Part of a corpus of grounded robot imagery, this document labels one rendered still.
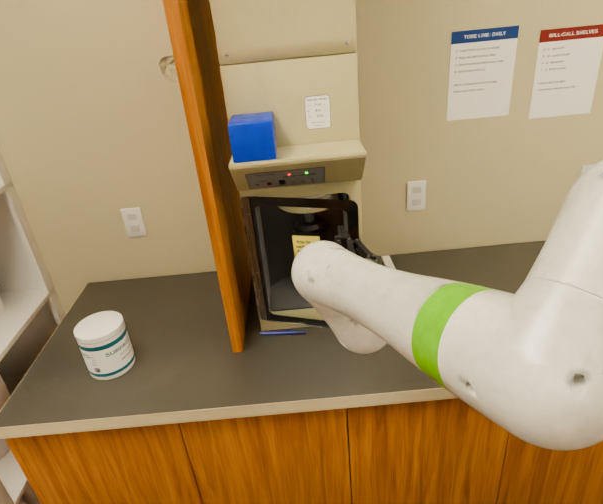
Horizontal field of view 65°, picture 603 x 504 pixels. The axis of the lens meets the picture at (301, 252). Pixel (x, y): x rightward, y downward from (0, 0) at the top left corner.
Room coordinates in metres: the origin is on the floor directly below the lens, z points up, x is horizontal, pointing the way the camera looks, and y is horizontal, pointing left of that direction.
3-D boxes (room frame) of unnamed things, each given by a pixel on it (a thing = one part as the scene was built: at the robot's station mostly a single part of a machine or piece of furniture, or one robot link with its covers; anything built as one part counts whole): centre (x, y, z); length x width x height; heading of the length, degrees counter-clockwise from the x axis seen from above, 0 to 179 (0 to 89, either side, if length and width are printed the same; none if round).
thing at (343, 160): (1.11, -0.01, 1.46); 0.32 x 0.12 x 0.10; 89
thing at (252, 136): (1.11, 0.08, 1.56); 0.10 x 0.10 x 0.09; 89
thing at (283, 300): (1.11, -0.01, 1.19); 0.30 x 0.01 x 0.40; 70
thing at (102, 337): (1.08, 0.58, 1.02); 0.13 x 0.13 x 0.15
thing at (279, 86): (1.29, -0.02, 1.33); 0.32 x 0.25 x 0.77; 89
